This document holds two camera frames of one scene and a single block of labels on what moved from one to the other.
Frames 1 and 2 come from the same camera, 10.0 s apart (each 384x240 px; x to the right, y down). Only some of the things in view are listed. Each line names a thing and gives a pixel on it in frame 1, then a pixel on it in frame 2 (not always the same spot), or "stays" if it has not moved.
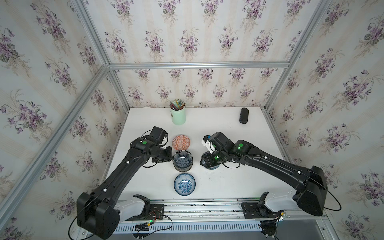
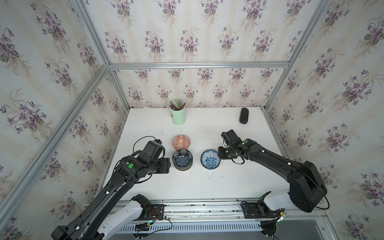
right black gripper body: [213, 159] to [225, 152]
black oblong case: [244, 115] stays
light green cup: [178, 116] stays
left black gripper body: [163, 155] to [162, 167]
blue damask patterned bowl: [214, 167] stays
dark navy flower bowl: [182, 161] stays
